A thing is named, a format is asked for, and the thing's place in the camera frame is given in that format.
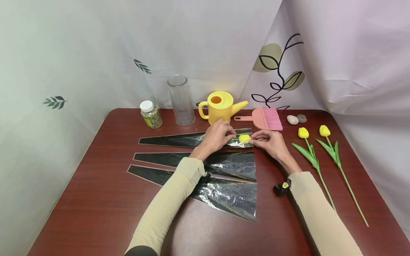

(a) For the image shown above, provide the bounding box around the person's right hand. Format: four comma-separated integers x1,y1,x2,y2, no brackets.
249,129,301,172

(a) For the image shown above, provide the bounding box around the person's left hand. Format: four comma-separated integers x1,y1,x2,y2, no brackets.
189,119,237,162

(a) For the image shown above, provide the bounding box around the yellow tulip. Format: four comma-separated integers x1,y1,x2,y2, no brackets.
316,125,370,228
291,127,337,212
231,133,252,146

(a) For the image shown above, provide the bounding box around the black clear flower sleeve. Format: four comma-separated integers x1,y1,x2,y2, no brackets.
127,164,258,223
133,151,257,182
138,128,256,149

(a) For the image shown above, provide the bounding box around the person's left forearm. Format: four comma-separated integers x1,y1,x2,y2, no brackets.
124,156,206,256

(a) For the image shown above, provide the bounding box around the person's right forearm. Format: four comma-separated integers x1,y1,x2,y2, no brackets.
282,161,364,256

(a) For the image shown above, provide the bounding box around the pink plastic comb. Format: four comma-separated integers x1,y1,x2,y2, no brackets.
234,108,284,131

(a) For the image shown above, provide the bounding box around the yellow watering can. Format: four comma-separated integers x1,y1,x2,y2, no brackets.
198,91,249,126

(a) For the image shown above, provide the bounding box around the clear glass vase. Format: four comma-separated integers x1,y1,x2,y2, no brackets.
167,74,196,127

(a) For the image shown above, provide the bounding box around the white-lidded jar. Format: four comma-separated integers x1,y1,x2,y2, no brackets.
139,100,163,129

